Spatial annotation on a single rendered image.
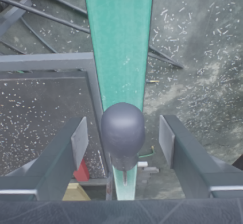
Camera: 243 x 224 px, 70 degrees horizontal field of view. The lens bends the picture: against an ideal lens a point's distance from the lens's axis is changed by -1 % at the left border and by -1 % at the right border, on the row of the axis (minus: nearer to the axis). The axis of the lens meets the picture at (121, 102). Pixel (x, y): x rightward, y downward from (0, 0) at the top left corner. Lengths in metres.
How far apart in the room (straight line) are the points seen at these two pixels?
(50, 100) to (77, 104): 0.08
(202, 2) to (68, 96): 0.82
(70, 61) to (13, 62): 0.16
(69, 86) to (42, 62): 0.09
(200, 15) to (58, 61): 0.82
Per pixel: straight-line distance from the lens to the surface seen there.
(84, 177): 0.98
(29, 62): 0.55
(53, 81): 0.52
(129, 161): 0.17
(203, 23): 1.14
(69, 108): 0.59
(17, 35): 1.22
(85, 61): 0.49
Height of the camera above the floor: 0.96
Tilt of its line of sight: 43 degrees down
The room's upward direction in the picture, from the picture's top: 179 degrees clockwise
